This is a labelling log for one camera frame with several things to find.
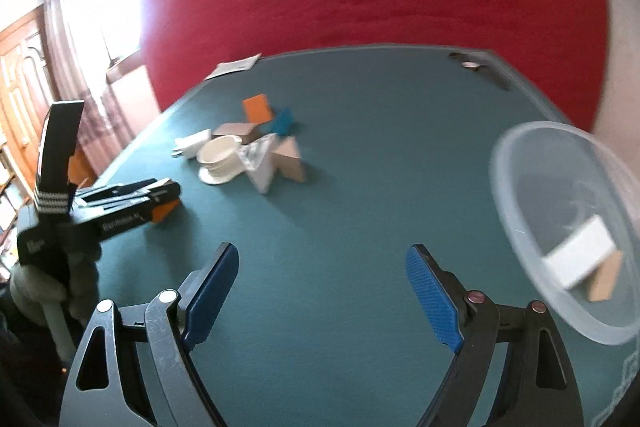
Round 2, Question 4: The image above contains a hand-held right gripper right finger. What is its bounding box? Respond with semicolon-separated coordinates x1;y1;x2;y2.
405;243;586;427

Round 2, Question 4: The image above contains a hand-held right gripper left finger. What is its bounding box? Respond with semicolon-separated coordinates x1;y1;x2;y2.
59;242;241;427

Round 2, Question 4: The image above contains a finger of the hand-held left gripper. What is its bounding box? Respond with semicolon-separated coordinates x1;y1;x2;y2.
82;184;182;220
75;178;173;202

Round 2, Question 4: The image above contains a white cup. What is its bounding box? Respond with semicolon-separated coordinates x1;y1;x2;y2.
196;134;243;172

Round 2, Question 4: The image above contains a clear plastic bin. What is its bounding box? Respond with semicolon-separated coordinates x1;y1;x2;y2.
489;121;640;347

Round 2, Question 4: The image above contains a blue block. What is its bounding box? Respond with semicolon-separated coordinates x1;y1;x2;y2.
270;108;296;135

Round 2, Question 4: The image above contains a person's left forearm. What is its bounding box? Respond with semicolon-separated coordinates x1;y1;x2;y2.
40;302;76;365

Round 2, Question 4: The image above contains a person's left hand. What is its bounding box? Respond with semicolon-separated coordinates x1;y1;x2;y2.
10;227;101;323

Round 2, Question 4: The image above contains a patterned curtain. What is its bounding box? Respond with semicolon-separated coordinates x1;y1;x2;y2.
40;0;163;178

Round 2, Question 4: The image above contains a wooden door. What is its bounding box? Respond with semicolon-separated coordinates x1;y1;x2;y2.
0;4;58;180

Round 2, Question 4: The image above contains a green table mat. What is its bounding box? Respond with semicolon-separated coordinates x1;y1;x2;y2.
90;48;640;427

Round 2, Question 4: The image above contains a brown block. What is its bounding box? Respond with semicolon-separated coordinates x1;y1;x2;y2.
212;122;263;144

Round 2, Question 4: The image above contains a clear plastic piece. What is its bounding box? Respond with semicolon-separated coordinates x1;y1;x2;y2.
239;134;278;172

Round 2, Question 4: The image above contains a wooden triangular block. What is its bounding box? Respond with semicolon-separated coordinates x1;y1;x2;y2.
270;136;307;184

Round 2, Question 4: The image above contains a white paper sheet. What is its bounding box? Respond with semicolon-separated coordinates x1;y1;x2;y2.
205;53;262;80

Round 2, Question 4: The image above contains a tan wooden block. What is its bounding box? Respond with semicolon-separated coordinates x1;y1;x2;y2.
586;251;625;303

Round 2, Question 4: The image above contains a black wristwatch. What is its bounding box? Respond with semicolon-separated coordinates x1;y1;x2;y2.
448;52;511;90

